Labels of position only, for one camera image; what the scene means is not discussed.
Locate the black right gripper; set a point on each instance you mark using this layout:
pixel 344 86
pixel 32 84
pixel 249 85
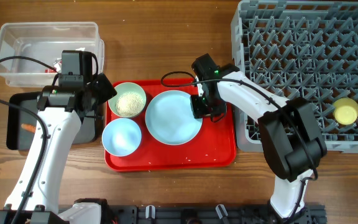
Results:
pixel 198 112

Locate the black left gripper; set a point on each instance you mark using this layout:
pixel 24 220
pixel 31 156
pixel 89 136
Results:
pixel 105 90

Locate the green bowl with rice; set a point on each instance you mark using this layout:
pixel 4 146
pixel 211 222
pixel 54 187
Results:
pixel 129 101

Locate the light blue plate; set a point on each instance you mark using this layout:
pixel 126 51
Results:
pixel 169 118

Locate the red snack wrapper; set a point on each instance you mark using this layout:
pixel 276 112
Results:
pixel 53 69

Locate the light blue bowl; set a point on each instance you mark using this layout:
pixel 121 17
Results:
pixel 121 137

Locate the orange carrot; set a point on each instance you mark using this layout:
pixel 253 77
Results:
pixel 28 127

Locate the yellow plastic cup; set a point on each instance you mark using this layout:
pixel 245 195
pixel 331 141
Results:
pixel 345 111

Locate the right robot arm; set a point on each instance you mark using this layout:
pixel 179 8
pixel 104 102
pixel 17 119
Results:
pixel 291 139

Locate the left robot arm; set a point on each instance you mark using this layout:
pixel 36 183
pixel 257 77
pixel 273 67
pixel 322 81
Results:
pixel 62 106

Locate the grey dishwasher rack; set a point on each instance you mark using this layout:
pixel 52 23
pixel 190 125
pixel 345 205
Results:
pixel 302 48

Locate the red plastic tray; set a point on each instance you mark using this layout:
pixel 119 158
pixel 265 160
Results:
pixel 214 145

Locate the clear plastic bin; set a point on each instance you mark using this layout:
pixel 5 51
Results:
pixel 44 41

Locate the black bin tray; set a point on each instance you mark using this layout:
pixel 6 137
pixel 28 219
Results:
pixel 20 139

